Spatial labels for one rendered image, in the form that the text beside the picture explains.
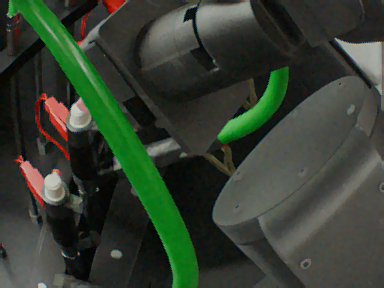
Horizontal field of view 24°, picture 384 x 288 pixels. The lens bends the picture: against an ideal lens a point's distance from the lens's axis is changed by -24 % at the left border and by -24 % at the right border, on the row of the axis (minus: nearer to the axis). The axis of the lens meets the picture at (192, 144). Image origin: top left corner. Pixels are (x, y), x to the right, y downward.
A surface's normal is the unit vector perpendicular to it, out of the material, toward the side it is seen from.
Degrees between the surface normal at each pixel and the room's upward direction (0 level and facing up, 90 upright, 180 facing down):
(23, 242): 0
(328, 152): 48
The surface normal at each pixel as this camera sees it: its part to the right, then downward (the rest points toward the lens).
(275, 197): -0.64, -0.73
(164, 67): -0.58, 0.53
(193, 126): 0.62, -0.21
